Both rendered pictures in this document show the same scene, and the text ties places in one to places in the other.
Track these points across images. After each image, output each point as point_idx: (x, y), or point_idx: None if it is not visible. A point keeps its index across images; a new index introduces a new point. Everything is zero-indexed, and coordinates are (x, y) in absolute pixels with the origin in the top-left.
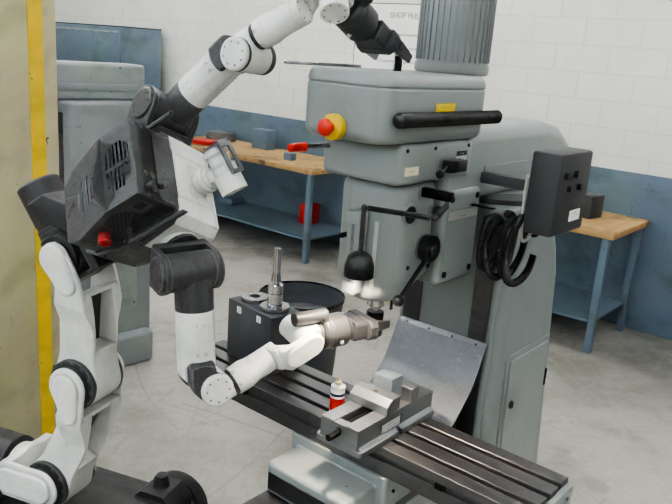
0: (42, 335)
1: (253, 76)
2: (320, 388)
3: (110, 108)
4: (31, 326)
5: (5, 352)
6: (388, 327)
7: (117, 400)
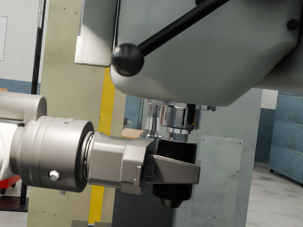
0: (92, 215)
1: None
2: None
3: None
4: (84, 205)
5: (58, 220)
6: (193, 182)
7: None
